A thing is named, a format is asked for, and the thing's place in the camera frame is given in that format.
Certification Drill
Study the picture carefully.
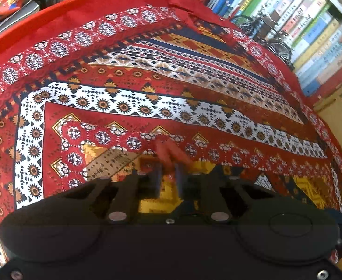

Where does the stack of magazines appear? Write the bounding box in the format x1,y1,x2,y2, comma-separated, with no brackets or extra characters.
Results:
0,0,41,46

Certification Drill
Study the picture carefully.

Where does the black bicycle model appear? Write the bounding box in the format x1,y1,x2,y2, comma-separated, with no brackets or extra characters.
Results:
229,4,294,70

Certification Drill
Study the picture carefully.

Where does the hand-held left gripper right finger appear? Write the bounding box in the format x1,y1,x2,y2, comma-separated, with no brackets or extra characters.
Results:
175,163,276,223

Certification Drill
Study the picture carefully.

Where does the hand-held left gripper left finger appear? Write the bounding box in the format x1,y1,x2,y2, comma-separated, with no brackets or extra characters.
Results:
63,163,162,223

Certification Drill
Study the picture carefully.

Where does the wooden drawer cabinet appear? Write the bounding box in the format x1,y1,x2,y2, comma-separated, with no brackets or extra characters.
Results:
314,84,342,178

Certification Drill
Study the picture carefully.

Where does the row of blue green books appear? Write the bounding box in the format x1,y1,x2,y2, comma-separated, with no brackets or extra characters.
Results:
207,0,342,97

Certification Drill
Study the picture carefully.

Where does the red patterned cloth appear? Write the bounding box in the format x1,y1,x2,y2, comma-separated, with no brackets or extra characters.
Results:
0,0,342,269

